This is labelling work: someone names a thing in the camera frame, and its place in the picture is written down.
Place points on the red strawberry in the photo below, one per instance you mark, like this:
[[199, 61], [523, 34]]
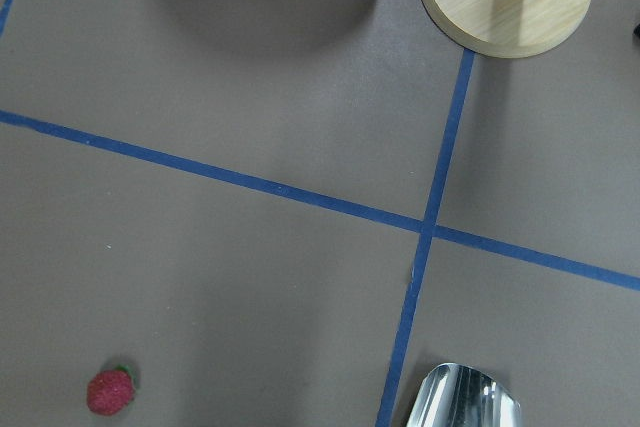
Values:
[[110, 391]]

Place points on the steel ice scoop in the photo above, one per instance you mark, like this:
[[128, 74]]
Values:
[[456, 395]]

